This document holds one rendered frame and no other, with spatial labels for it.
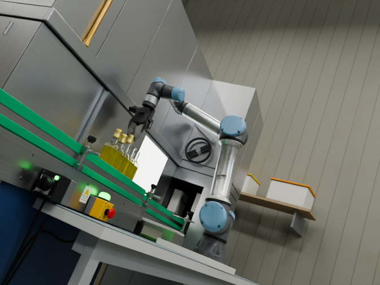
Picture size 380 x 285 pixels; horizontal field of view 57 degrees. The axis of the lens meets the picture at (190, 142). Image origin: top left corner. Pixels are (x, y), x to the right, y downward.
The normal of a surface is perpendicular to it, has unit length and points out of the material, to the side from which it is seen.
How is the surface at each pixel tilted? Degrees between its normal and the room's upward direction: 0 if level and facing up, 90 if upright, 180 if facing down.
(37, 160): 90
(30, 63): 90
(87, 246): 90
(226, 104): 90
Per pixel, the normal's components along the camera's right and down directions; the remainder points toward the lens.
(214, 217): -0.27, -0.26
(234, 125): -0.20, -0.50
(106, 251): 0.80, 0.15
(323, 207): -0.47, -0.44
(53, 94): 0.89, 0.24
